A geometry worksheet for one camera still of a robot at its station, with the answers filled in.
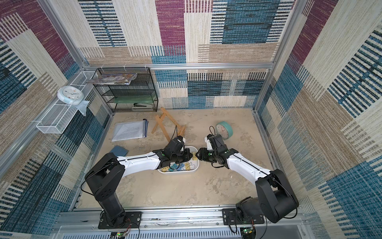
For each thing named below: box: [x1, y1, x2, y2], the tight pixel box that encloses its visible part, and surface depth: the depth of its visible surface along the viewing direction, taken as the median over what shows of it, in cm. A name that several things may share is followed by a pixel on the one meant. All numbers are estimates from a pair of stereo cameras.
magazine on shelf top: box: [86, 73, 138, 86], surface depth 89 cm
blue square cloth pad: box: [109, 145, 129, 157], surface depth 100 cm
